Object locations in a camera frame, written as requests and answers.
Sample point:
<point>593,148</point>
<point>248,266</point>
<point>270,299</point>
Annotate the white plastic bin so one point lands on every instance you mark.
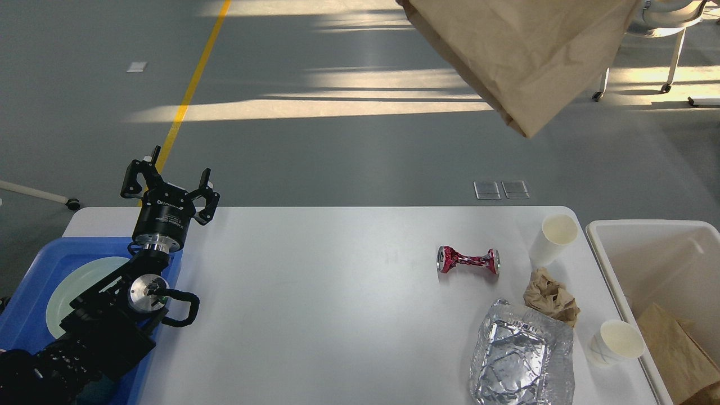
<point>672,263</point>

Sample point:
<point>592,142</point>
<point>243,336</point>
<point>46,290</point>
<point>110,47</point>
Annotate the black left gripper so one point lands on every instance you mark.
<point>166,212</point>

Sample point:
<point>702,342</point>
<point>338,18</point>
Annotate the brown paper bag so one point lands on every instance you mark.
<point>688,372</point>
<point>527,59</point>

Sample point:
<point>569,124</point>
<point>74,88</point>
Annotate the metal floor socket plates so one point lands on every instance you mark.
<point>493,190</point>

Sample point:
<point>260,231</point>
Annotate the white chair on casters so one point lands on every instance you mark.
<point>663,19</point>

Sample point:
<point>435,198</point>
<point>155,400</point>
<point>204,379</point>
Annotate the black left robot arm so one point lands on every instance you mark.
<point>108,330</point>

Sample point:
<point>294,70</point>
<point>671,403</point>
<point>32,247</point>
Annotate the white chair at left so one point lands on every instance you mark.
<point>71,203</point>

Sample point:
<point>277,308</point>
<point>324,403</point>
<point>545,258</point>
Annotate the crumpled brown paper ball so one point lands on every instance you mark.
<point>551,298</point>

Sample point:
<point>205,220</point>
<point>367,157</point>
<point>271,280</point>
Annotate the small white paper cup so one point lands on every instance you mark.
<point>615,342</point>

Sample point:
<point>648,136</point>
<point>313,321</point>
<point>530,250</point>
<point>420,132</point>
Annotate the dark green mug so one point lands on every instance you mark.
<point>100,391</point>

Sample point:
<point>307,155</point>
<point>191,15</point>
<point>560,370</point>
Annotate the blue plastic tray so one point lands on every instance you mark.
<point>23,323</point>

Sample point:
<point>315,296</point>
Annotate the red candy wrapper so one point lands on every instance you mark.
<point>448,258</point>

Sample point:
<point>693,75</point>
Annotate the pale green plate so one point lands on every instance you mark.
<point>79,280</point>

